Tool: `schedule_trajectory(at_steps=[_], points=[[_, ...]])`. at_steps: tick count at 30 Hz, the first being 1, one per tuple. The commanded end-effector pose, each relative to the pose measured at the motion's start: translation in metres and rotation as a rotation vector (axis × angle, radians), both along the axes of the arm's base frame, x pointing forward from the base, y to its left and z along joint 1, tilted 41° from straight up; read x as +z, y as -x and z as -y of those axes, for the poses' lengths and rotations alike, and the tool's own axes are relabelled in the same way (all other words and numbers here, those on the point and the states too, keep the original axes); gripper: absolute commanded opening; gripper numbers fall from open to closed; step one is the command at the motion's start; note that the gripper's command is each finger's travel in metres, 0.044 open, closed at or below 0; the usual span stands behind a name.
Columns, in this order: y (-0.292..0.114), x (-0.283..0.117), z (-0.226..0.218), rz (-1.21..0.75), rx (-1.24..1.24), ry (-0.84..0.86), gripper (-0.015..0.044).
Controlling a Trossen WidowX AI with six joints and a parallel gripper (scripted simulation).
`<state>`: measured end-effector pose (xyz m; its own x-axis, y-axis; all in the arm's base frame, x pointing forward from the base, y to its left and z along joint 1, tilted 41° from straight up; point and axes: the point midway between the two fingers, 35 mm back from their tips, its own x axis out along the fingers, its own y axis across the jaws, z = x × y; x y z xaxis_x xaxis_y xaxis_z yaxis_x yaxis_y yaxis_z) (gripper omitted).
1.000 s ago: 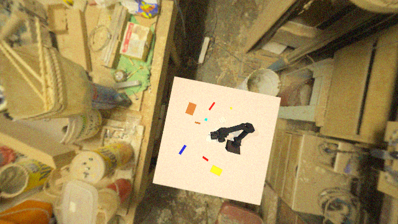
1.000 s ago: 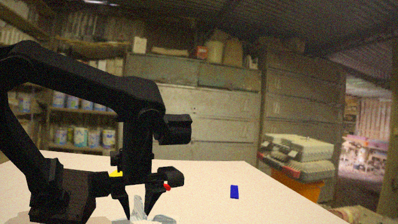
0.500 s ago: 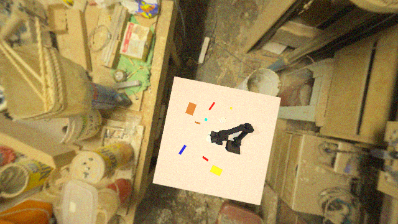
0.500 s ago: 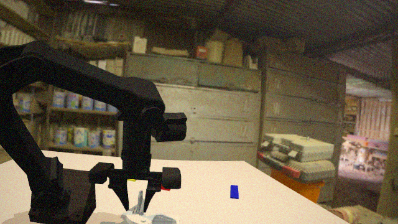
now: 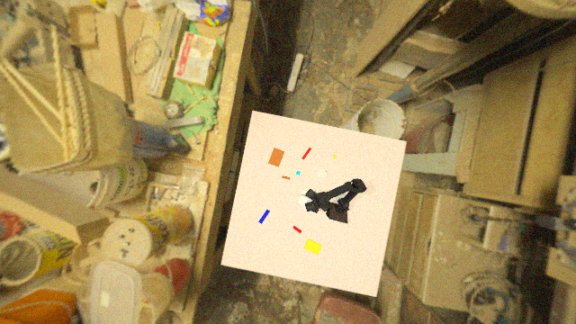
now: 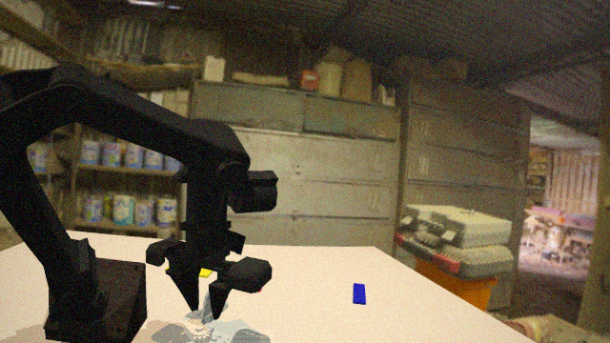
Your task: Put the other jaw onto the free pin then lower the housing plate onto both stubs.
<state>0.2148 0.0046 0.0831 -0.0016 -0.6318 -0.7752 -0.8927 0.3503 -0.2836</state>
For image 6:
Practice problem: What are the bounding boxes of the yellow flat plate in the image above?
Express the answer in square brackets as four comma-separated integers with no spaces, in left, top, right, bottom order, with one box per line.
[199,268,213,278]

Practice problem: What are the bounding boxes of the small blue block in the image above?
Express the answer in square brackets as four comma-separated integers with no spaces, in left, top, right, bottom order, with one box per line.
[354,283,366,306]

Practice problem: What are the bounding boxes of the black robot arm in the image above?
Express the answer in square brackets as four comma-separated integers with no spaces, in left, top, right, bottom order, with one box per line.
[0,63,278,328]

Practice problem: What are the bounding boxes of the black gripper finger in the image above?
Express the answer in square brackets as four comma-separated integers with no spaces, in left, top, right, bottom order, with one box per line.
[209,279,233,320]
[166,267,202,312]

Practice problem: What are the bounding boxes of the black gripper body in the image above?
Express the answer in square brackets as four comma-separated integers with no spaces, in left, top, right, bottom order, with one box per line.
[145,214,272,293]

